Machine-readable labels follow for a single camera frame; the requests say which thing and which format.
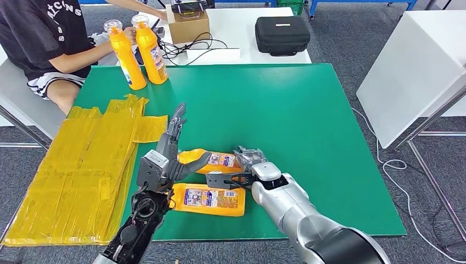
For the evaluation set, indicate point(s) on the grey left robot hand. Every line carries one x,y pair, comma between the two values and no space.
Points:
168,145

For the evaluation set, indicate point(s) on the person's right forearm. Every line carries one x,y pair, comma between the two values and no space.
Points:
83,56

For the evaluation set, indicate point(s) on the green plastic crate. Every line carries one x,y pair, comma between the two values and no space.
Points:
290,5

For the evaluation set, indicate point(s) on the white printed bag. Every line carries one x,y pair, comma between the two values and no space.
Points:
97,38

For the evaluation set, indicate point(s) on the white bench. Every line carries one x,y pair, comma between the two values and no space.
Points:
22,96

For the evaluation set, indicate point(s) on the orange plastic bottle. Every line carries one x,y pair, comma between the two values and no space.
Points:
218,210
149,49
193,158
128,60

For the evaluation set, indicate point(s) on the white table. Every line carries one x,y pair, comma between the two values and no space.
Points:
236,32
409,74

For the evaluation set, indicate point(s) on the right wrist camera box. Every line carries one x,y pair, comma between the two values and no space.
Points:
225,180

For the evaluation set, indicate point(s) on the person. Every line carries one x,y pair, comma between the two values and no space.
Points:
32,34

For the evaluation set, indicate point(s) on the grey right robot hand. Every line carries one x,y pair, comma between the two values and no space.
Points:
251,158

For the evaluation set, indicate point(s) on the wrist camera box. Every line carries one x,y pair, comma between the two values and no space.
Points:
225,180
153,171

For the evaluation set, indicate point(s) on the white flat box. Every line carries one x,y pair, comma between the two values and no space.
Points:
213,55

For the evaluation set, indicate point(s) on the person's right hand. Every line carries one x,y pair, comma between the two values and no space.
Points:
130,34

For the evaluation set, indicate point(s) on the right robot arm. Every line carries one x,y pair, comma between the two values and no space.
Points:
302,215

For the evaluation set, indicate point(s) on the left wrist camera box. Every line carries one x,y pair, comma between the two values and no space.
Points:
153,171

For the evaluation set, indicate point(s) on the yellow taped plastic sheet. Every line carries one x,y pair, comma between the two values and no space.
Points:
72,176

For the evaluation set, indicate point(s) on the black carrying case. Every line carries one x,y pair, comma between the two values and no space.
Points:
282,35

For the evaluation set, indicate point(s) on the brown cardboard box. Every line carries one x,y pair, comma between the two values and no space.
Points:
188,29

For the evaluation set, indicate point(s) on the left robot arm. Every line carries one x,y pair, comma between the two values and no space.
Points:
138,226

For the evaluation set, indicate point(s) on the person's left forearm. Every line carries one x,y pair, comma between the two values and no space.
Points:
145,7

